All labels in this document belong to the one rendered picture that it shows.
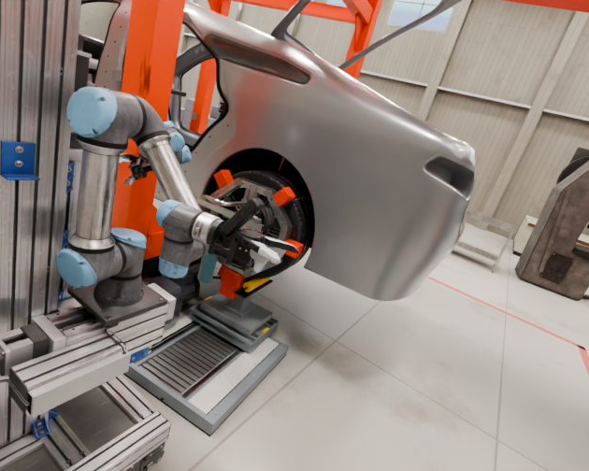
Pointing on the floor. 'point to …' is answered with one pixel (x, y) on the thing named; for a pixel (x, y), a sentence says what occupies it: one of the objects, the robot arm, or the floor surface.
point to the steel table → (493, 225)
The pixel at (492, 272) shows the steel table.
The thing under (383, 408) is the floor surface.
